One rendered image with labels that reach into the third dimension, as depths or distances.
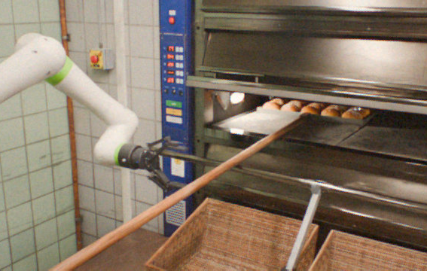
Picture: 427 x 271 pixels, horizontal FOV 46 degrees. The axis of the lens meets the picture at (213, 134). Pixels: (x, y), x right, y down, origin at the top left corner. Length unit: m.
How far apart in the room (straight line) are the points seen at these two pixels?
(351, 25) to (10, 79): 1.19
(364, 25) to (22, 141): 1.75
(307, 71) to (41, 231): 1.72
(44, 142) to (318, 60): 1.54
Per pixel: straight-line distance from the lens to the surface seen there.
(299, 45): 2.05
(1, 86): 1.61
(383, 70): 1.93
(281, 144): 2.13
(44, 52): 1.61
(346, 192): 1.66
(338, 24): 1.97
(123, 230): 1.29
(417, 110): 1.78
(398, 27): 1.91
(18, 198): 2.80
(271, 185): 2.19
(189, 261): 2.36
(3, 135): 2.67
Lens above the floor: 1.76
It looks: 15 degrees down
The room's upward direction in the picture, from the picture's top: straight up
